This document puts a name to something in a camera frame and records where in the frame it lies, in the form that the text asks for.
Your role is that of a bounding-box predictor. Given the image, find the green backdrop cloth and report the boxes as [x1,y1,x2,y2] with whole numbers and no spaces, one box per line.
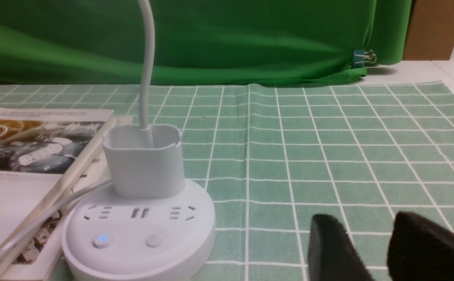
[0,0,412,87]

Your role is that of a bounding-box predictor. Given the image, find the white power cable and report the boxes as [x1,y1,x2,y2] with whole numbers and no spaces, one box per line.
[0,179,112,281]

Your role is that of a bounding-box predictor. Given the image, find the top white car textbook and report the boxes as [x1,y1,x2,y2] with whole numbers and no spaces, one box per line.
[0,107,115,248]

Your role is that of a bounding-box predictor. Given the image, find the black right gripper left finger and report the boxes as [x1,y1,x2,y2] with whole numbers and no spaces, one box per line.
[307,214,374,281]

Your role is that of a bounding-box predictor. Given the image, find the green checkered tablecloth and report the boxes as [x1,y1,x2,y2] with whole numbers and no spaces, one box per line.
[0,81,454,281]

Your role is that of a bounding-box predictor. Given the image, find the brown cardboard box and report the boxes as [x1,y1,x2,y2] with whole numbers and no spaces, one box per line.
[403,0,454,61]

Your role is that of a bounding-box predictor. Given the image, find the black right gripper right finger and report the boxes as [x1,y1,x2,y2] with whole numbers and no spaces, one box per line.
[387,212,454,281]

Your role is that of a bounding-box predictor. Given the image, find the blue binder clip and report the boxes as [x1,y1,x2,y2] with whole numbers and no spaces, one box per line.
[352,50,377,69]

